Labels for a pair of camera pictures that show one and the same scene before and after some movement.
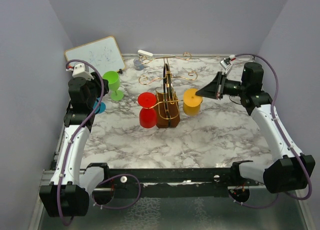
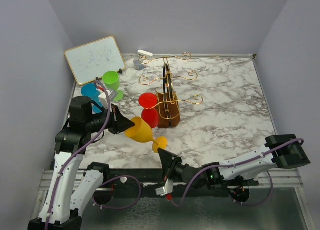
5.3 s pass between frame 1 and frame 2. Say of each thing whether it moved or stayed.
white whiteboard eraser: stayed
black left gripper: moved
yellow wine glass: moved
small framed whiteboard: stayed
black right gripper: moved
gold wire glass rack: stayed
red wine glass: stayed
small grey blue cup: stayed
